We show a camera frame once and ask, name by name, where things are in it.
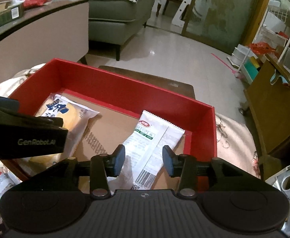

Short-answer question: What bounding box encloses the red cardboard box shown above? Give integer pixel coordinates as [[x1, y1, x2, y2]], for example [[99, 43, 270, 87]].
[[1, 58, 218, 191]]

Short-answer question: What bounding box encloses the white green snack packet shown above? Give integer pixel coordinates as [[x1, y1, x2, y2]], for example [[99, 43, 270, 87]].
[[107, 110, 185, 193]]

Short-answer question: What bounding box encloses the pink fly swatter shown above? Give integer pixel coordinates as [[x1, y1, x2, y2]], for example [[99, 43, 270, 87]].
[[211, 53, 238, 76]]

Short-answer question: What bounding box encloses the yellow cake packet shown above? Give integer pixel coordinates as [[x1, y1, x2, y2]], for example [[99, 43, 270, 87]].
[[18, 93, 100, 169]]

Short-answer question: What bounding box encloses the floral pink tablecloth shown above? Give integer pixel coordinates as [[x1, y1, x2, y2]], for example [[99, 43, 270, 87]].
[[0, 63, 260, 178]]

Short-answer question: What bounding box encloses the wooden cabinet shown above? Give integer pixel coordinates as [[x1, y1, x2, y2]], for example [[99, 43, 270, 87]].
[[244, 57, 290, 179]]

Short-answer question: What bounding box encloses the dark wooden stool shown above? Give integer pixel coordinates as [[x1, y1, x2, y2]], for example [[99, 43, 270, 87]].
[[99, 66, 196, 99]]

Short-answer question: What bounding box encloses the dark green long box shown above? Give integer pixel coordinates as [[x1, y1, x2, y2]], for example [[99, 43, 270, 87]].
[[0, 3, 24, 27]]

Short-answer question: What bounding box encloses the grey sofa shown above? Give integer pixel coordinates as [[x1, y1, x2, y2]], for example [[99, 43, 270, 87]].
[[88, 0, 155, 61]]

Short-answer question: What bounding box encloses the red packet on counter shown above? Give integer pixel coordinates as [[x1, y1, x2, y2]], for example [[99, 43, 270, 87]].
[[23, 0, 50, 10]]

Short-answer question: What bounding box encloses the white wire shelf rack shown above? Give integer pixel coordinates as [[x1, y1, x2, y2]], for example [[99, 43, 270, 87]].
[[249, 0, 290, 59]]

